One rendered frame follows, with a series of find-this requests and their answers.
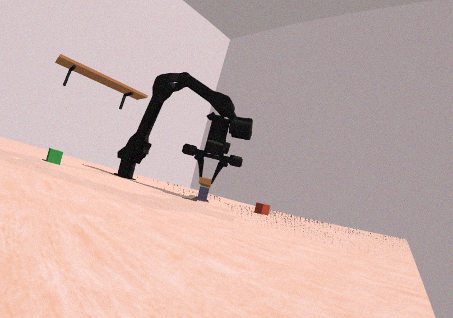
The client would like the red-orange block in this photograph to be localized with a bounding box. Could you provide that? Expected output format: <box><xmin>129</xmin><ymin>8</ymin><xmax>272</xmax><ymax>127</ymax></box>
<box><xmin>254</xmin><ymin>202</ymin><xmax>270</xmax><ymax>215</ymax></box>

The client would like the green cube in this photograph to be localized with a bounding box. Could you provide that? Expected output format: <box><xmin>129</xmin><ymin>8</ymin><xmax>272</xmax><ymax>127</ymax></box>
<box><xmin>46</xmin><ymin>148</ymin><xmax>63</xmax><ymax>165</ymax></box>

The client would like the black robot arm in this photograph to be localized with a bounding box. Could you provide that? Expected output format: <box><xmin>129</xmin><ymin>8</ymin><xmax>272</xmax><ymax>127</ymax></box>
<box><xmin>114</xmin><ymin>72</ymin><xmax>253</xmax><ymax>180</ymax></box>

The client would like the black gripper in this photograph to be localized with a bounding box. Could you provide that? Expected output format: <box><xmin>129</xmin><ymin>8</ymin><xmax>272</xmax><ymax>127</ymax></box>
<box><xmin>182</xmin><ymin>132</ymin><xmax>243</xmax><ymax>184</ymax></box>

